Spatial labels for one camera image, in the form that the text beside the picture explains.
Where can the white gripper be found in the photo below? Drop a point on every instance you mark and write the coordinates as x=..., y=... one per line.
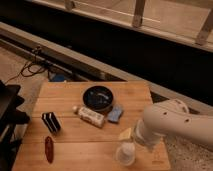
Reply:
x=141, y=135

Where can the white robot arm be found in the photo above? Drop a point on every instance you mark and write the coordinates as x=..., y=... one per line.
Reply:
x=170, y=117

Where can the black white striped eraser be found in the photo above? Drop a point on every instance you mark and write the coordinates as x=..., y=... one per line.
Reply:
x=51, y=122

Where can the blue sponge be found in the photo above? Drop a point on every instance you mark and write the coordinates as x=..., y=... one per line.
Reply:
x=115, y=114

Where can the white tube bottle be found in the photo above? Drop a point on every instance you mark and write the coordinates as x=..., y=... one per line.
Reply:
x=89, y=116

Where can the dark blue bowl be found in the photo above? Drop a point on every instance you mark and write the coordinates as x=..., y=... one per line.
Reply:
x=98, y=98

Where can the blue box on floor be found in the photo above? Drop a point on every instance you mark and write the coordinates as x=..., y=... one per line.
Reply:
x=58, y=78

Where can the black stand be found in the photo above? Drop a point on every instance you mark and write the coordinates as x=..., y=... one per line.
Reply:
x=10, y=117

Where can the metal floor rail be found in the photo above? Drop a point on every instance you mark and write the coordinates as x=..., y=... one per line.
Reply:
x=87, y=64

